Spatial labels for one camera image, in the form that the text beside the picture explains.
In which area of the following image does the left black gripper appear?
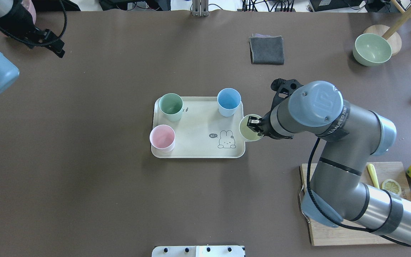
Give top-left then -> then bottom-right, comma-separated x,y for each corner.
0,0 -> 65,58

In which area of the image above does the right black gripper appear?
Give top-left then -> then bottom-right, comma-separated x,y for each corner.
247,78 -> 303,140

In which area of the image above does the cream yellow plastic cup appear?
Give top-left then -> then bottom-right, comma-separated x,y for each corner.
239,114 -> 263,142

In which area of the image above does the blue plastic cup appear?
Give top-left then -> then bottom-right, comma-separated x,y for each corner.
217,88 -> 241,117

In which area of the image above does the green plastic cup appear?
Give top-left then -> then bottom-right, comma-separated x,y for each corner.
158,93 -> 184,122

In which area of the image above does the pink plastic cup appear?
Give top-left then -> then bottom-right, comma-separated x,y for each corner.
149,124 -> 176,152

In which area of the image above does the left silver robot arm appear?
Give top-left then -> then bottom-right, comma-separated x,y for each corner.
0,0 -> 67,94

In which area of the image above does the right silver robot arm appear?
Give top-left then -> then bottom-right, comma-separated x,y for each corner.
247,79 -> 411,247

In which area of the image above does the cream rabbit serving tray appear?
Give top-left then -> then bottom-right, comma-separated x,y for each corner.
151,96 -> 246,159

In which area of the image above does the folded grey cloth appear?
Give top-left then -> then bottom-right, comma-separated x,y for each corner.
249,34 -> 284,65

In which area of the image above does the yellow plastic knife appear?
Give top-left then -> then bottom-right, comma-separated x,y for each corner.
367,163 -> 380,189

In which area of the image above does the bamboo cutting board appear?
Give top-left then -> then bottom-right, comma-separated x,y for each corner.
305,162 -> 411,247

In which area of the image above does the green ceramic bowl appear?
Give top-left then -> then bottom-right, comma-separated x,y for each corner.
352,34 -> 392,67

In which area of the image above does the lemon half slice upper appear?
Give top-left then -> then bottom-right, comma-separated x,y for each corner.
381,179 -> 402,196

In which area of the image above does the wooden mug tree stand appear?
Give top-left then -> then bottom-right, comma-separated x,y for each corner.
364,0 -> 411,56

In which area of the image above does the aluminium frame post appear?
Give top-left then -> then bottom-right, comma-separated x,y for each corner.
191,0 -> 209,17

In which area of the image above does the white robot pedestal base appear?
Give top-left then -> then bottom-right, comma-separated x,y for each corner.
151,245 -> 246,257

